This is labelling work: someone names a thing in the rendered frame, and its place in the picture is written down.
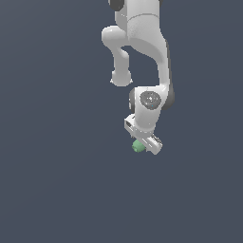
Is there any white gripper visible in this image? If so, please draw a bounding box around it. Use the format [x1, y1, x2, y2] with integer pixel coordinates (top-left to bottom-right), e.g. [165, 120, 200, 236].
[123, 114, 164, 156]

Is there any small green ball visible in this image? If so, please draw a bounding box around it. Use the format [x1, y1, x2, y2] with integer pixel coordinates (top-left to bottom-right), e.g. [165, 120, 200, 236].
[131, 139, 147, 154]

